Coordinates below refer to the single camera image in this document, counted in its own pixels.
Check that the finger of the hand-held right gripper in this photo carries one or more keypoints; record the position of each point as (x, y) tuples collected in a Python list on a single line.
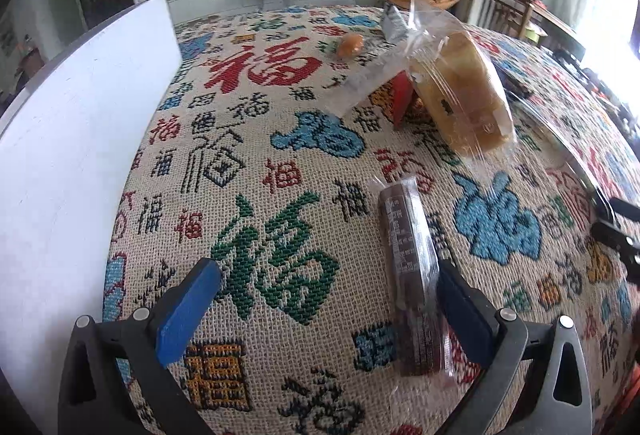
[(620, 242), (629, 210)]

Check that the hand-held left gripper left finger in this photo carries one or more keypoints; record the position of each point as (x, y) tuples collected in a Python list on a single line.
[(190, 310)]

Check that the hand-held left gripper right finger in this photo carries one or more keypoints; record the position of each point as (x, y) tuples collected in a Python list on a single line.
[(467, 315)]

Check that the brown cake packet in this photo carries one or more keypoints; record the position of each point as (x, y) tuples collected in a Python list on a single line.
[(410, 285)]

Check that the white cardboard box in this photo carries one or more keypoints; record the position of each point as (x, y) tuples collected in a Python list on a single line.
[(65, 155)]

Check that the clear bag of bread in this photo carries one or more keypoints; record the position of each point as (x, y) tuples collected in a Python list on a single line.
[(460, 90)]

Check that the red snack packet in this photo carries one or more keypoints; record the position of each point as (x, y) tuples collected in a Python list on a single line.
[(401, 97)]

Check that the clear long snack packet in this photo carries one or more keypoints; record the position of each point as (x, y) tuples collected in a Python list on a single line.
[(367, 82)]

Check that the printed woven tablecloth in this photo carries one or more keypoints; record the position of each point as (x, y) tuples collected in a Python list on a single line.
[(280, 195)]

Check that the cluttered side table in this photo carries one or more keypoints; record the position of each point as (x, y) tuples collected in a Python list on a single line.
[(555, 27)]

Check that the wooden slatted chair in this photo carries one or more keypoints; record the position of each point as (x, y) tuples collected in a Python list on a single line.
[(500, 5)]

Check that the orange round snack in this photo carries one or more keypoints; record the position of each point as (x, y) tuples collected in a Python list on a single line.
[(350, 45)]

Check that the silver snack packet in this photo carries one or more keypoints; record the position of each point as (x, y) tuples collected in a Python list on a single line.
[(395, 22)]

